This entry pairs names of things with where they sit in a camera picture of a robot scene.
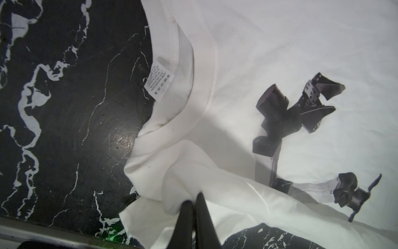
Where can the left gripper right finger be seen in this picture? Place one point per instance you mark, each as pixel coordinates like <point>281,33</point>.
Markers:
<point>205,234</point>

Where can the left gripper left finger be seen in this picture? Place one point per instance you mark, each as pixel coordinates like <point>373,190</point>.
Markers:
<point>182,234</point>

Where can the white printed t-shirt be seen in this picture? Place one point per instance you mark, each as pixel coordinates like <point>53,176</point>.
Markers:
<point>281,113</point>

